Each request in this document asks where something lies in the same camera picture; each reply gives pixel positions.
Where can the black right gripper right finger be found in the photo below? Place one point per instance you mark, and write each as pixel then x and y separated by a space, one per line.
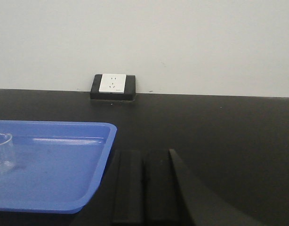
pixel 199 205

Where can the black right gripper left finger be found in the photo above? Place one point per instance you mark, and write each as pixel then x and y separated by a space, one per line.
pixel 128 204

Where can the clear glass beaker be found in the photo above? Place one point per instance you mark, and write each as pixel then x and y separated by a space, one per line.
pixel 7 153

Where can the blue plastic tray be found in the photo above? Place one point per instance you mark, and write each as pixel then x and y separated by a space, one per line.
pixel 59 165

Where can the white wall power socket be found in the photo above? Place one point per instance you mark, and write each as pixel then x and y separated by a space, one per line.
pixel 113 87

